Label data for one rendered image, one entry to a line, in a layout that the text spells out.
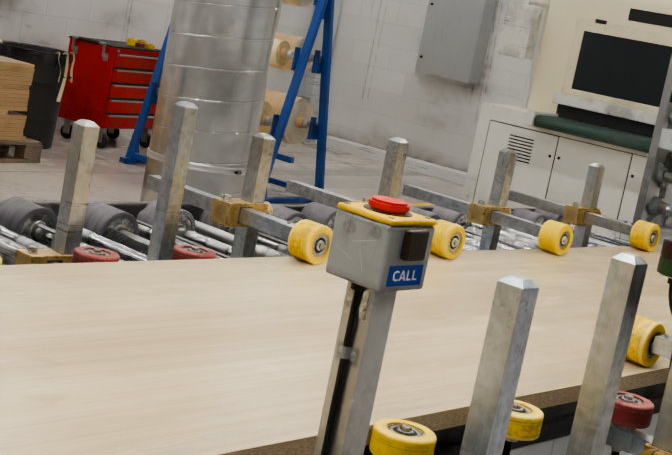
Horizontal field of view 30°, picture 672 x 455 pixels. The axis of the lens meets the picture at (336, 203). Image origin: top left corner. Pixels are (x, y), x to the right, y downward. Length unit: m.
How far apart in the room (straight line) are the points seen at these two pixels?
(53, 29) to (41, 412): 8.92
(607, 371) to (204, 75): 4.05
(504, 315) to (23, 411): 0.54
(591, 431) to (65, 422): 0.67
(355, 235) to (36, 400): 0.48
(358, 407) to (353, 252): 0.15
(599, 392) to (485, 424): 0.25
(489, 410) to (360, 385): 0.26
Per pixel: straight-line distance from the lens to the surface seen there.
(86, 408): 1.48
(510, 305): 1.41
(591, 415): 1.66
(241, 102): 5.57
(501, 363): 1.42
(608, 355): 1.64
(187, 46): 5.56
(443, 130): 12.03
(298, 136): 9.05
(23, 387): 1.52
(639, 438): 1.97
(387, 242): 1.15
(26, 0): 10.09
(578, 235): 3.77
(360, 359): 1.20
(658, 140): 4.47
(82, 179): 2.32
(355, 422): 1.23
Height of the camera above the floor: 1.40
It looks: 9 degrees down
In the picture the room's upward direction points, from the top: 11 degrees clockwise
